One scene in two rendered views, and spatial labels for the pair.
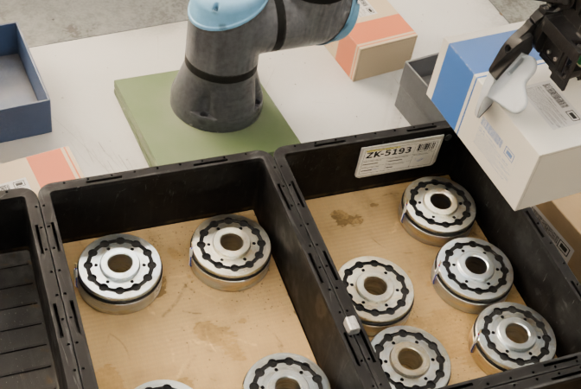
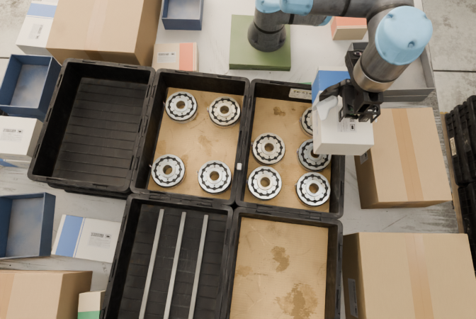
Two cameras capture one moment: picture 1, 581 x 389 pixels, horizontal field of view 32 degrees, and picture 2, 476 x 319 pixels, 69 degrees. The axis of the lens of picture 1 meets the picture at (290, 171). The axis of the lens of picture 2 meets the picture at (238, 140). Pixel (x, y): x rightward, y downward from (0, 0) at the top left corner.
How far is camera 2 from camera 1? 52 cm
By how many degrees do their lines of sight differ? 31
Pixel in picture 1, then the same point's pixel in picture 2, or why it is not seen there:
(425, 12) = not seen: hidden behind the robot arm
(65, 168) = (190, 52)
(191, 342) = (195, 142)
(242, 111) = (270, 45)
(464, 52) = (322, 76)
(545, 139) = (330, 135)
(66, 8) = not seen: outside the picture
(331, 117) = (313, 55)
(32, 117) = (193, 24)
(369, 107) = (332, 54)
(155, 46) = not seen: hidden behind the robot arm
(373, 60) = (343, 33)
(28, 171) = (178, 49)
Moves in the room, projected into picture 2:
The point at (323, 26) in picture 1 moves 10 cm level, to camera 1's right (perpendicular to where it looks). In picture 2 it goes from (312, 20) to (338, 34)
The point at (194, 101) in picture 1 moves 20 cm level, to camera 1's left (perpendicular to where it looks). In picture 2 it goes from (253, 35) to (210, 10)
